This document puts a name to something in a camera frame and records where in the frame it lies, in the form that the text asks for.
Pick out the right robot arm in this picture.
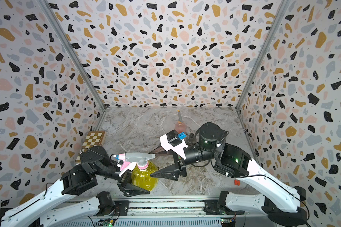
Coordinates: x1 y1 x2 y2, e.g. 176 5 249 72
150 122 310 227

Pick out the grey pink spray nozzle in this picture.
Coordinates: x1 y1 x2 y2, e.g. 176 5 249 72
112 152 155 171

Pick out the yellow spray bottle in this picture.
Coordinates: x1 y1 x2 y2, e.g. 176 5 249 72
131 161 159 192

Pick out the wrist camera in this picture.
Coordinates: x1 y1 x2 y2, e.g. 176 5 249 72
160 130 188 160
117 160 131 177

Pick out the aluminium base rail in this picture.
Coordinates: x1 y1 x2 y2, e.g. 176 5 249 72
67 196 275 227

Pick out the wooden chess board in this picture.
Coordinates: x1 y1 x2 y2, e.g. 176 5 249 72
75 131 107 165

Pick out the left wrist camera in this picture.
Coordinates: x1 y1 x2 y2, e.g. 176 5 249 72
117 160 131 177

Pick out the aluminium frame post left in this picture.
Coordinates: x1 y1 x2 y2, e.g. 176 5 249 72
38 1 106 112

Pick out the pink transparent spray bottle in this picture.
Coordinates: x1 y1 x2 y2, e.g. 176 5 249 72
174 121 187 134

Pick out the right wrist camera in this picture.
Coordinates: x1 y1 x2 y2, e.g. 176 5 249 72
160 130 188 160

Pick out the aluminium frame post right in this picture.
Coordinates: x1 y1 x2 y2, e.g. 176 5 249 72
235 0 290 110

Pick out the dark smoky spray bottle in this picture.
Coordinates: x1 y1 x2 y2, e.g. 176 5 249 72
187 133 197 146

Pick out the aluminium frame post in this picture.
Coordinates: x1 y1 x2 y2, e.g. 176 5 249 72
38 1 106 112
235 0 290 110

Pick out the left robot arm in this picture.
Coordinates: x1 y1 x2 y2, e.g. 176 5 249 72
0 146 155 227

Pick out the grey yellow spray nozzle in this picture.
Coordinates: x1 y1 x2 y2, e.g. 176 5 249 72
177 110 183 123

